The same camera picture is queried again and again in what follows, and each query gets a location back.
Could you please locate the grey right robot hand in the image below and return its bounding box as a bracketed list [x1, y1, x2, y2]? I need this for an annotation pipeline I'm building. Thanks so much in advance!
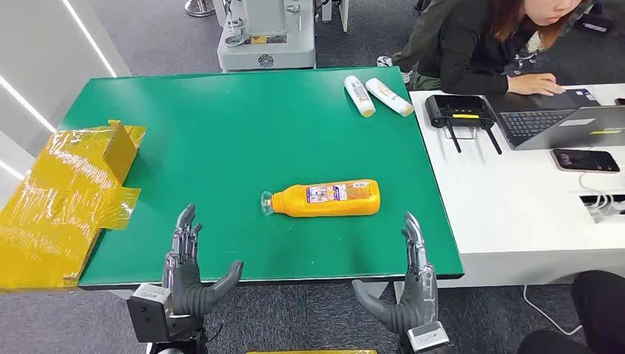
[352, 211, 439, 338]

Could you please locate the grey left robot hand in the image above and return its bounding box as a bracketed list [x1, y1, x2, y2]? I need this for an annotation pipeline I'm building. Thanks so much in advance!
[161, 204, 244, 318]

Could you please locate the large orange bottle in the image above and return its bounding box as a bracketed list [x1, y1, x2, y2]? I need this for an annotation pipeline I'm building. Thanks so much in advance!
[259, 179, 381, 218]

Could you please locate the white bottle with orange print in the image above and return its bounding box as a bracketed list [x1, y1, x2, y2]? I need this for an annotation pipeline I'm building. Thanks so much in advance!
[365, 77, 415, 118]

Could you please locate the white bottle with barcode label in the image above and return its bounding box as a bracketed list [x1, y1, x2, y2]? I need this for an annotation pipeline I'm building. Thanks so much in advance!
[343, 74, 377, 119]

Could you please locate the white table leg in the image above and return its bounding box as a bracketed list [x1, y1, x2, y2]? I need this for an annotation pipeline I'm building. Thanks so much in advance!
[361, 282, 406, 304]
[107, 289, 144, 301]

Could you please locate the yellow taped cardboard box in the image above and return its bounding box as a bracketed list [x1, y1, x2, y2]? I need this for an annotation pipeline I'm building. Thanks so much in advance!
[0, 119, 147, 294]

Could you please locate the person in black trousers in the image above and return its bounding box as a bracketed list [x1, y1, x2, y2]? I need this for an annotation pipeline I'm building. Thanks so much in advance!
[516, 270, 625, 354]

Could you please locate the black router with antennas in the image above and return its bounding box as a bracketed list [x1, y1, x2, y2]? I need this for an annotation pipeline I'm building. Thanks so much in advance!
[425, 94, 504, 156]

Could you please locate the grey laptop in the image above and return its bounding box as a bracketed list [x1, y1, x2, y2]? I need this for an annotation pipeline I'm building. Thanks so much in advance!
[483, 88, 625, 151]

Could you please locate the black smartphone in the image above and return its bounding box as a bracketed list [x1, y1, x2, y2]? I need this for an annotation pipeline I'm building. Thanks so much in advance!
[551, 148, 621, 174]

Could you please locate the person's hand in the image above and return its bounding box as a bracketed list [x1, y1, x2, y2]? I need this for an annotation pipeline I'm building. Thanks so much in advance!
[506, 73, 568, 97]

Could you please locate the white machine base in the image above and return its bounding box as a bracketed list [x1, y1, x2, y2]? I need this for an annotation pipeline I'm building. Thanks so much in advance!
[216, 0, 318, 73]

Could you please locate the seated person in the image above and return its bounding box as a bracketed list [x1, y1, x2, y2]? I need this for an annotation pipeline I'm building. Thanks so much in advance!
[417, 0, 594, 97]

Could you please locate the metal stanchion base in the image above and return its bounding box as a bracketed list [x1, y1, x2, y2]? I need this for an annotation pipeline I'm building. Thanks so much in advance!
[184, 0, 217, 18]

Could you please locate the white furniture panel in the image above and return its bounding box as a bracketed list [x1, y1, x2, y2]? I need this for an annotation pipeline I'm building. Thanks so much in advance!
[319, 0, 351, 33]

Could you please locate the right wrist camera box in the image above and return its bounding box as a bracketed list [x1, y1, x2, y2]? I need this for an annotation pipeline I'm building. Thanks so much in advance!
[406, 321, 451, 354]

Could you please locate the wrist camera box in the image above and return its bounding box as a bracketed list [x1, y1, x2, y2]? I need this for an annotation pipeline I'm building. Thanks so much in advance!
[406, 321, 451, 354]
[127, 283, 206, 343]

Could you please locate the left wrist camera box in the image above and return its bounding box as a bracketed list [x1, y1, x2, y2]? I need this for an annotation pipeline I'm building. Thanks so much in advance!
[127, 283, 206, 343]

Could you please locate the white floor cable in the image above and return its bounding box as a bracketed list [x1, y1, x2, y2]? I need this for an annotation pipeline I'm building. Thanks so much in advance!
[522, 285, 583, 337]

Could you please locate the desk cable port with cables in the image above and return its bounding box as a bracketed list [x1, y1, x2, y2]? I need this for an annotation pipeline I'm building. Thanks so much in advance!
[579, 193, 625, 225]

